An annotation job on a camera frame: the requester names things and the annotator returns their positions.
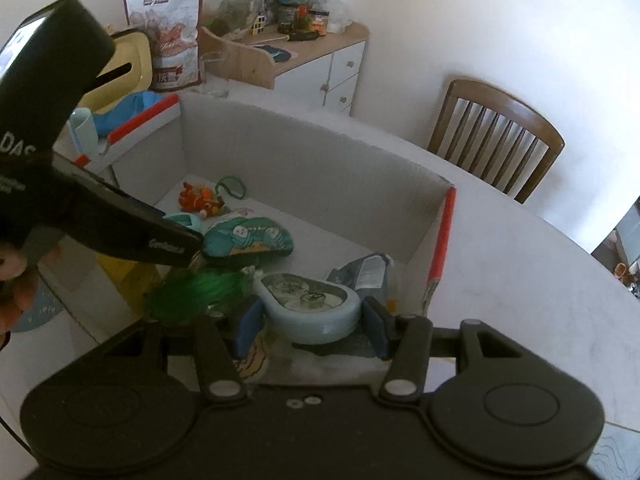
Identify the red cardboard box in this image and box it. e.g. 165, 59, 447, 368
39, 91, 458, 386

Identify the grey correction tape dispenser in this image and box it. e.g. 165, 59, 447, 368
253, 273, 361, 344

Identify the wooden slat chair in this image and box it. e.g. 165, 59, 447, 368
426, 78, 565, 204

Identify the person's left hand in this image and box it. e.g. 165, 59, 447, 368
1, 244, 39, 342

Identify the green fluffy toy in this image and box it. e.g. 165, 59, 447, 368
143, 268, 254, 326

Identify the teal dinosaur pouch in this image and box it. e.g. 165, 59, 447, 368
201, 216, 294, 266

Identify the blue cloth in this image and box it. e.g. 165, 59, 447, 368
92, 90, 163, 139

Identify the grey foil packet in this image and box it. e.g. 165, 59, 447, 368
326, 252, 393, 306

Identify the yellow tissue box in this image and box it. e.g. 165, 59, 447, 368
78, 29, 153, 114

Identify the red white snack bag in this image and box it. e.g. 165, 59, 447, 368
124, 0, 202, 92

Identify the light blue cup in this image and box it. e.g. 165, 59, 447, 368
68, 107, 99, 159

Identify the orange small toy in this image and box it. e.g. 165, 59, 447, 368
178, 182, 227, 219

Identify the white sideboard with wood top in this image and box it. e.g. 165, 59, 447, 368
198, 22, 370, 115

